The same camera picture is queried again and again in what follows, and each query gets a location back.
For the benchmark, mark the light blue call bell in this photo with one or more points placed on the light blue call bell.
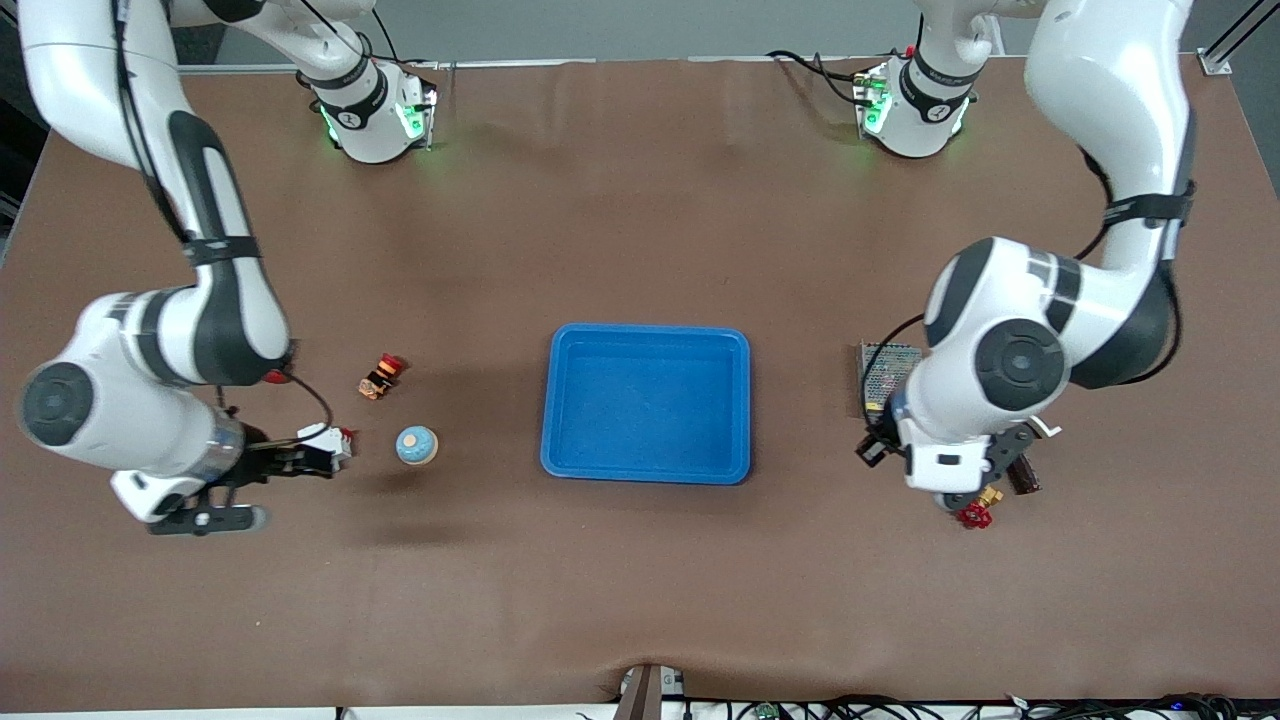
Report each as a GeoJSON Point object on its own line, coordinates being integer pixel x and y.
{"type": "Point", "coordinates": [416, 447]}

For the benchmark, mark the white circuit breaker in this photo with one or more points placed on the white circuit breaker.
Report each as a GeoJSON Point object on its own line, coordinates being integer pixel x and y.
{"type": "Point", "coordinates": [342, 452]}

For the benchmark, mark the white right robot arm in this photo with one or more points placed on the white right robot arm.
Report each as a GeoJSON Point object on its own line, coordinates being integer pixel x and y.
{"type": "Point", "coordinates": [120, 420]}

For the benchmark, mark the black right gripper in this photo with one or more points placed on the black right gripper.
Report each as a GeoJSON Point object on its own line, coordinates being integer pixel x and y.
{"type": "Point", "coordinates": [262, 461]}

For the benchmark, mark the blue plastic tray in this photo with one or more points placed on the blue plastic tray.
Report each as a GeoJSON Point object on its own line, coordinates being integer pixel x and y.
{"type": "Point", "coordinates": [650, 400]}

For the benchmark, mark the grey metal bracket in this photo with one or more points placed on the grey metal bracket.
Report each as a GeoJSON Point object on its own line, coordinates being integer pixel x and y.
{"type": "Point", "coordinates": [640, 695]}

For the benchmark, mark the aluminium frame profile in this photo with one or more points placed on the aluminium frame profile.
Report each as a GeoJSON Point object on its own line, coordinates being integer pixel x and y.
{"type": "Point", "coordinates": [1215, 63]}

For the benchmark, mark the metal mesh power supply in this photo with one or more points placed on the metal mesh power supply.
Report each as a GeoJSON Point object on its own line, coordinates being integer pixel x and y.
{"type": "Point", "coordinates": [880, 365]}

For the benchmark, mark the red orange button switch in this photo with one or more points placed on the red orange button switch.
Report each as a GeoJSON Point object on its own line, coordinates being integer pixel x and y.
{"type": "Point", "coordinates": [380, 378]}

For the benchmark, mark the brown table cover mat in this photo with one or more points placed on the brown table cover mat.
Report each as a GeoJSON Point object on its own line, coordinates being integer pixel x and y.
{"type": "Point", "coordinates": [640, 580]}

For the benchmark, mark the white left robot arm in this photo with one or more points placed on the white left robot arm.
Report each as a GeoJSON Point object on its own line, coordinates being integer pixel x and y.
{"type": "Point", "coordinates": [1110, 80]}

